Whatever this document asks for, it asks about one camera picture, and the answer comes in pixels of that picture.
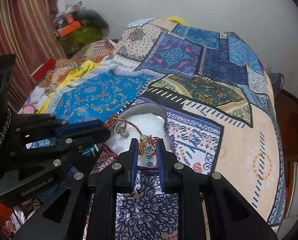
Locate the silver charm ring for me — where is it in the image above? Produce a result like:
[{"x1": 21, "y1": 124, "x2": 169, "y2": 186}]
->
[{"x1": 114, "y1": 121, "x2": 130, "y2": 138}]

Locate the gold ring earring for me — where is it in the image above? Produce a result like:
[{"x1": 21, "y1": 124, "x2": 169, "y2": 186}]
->
[{"x1": 138, "y1": 135, "x2": 159, "y2": 156}]

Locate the yellow blanket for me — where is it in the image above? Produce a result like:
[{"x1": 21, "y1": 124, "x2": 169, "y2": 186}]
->
[{"x1": 36, "y1": 16, "x2": 189, "y2": 114}]

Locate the red book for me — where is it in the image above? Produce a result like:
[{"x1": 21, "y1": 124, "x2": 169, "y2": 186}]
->
[{"x1": 30, "y1": 59, "x2": 56, "y2": 83}]

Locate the purple heart-shaped tin box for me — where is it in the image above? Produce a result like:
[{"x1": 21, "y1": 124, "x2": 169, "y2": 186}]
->
[{"x1": 102, "y1": 103, "x2": 174, "y2": 174}]

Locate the brown patterned blanket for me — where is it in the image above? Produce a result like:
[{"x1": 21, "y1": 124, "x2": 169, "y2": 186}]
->
[{"x1": 38, "y1": 40, "x2": 115, "y2": 93}]

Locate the patchwork patterned bedspread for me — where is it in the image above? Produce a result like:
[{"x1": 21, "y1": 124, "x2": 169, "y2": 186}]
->
[{"x1": 19, "y1": 16, "x2": 287, "y2": 240}]

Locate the orange box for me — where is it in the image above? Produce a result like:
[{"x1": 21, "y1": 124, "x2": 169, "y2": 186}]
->
[{"x1": 59, "y1": 21, "x2": 81, "y2": 37}]

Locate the green patterned cloth pile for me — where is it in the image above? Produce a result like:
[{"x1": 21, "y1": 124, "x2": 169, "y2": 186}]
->
[{"x1": 53, "y1": 9, "x2": 109, "y2": 57}]

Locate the striped brown curtain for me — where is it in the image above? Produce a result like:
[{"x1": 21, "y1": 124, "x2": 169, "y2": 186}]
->
[{"x1": 0, "y1": 0, "x2": 65, "y2": 112}]

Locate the brown wooden door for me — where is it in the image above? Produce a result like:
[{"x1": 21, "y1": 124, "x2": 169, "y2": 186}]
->
[{"x1": 283, "y1": 92, "x2": 298, "y2": 218}]

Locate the dark bag on floor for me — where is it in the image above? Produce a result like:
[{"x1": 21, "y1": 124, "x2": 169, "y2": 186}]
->
[{"x1": 268, "y1": 72, "x2": 284, "y2": 98}]

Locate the small silver ring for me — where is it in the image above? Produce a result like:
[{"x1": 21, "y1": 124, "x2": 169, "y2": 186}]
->
[{"x1": 124, "y1": 188, "x2": 142, "y2": 201}]

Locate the red beaded bracelet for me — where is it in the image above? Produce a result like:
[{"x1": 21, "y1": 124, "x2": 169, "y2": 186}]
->
[{"x1": 98, "y1": 114, "x2": 144, "y2": 158}]

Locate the colourful thread bracelet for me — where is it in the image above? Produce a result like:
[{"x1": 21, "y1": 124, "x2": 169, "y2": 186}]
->
[{"x1": 138, "y1": 135, "x2": 160, "y2": 167}]

